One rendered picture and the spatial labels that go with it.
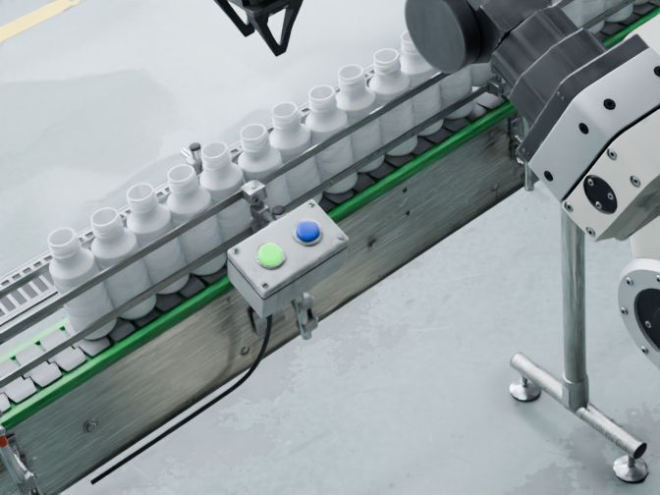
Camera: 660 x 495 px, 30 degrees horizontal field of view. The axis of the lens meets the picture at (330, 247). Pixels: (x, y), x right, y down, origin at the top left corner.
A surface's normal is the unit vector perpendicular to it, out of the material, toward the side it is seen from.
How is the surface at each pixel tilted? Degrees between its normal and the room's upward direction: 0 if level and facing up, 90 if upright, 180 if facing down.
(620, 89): 30
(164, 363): 90
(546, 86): 61
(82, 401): 90
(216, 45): 0
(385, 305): 0
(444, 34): 89
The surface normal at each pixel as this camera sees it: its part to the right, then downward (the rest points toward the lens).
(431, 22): -0.78, 0.49
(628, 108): 0.18, -0.40
